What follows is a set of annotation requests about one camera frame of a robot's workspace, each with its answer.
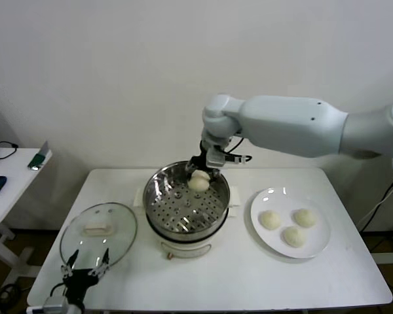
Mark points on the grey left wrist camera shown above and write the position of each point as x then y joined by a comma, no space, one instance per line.
55,302

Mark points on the white steamed baozi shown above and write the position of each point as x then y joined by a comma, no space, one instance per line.
294,236
304,218
199,183
270,219

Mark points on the white electric cooker base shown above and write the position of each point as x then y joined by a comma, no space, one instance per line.
186,250

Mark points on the white round plate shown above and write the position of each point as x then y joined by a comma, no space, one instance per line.
272,202

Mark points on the green handheld device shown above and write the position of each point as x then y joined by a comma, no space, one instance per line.
37,160

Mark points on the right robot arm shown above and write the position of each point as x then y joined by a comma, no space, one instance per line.
281,124

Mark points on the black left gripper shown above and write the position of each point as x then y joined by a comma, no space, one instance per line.
80,283

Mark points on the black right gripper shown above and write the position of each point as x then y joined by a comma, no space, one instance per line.
207,145

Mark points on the white side table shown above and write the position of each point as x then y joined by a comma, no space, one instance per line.
13,196

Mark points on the steel steamer basket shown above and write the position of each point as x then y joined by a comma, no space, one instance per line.
186,209

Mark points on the white floor power strip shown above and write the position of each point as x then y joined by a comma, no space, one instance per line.
0,298

